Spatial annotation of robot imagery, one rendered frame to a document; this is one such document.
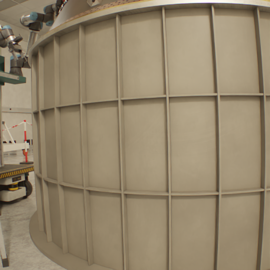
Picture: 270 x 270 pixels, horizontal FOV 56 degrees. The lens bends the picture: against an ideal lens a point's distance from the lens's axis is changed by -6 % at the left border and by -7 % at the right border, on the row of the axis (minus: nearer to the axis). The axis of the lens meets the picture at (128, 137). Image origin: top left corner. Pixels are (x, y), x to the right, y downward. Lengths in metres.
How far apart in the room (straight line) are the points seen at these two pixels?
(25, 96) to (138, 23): 11.23
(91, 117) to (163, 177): 0.41
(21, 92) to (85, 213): 11.01
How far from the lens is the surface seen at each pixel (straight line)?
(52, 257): 1.47
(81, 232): 1.35
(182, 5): 1.13
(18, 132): 11.83
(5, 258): 1.49
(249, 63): 1.16
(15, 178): 2.60
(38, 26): 2.91
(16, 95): 11.88
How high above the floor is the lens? 0.66
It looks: 2 degrees down
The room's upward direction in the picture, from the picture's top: 2 degrees counter-clockwise
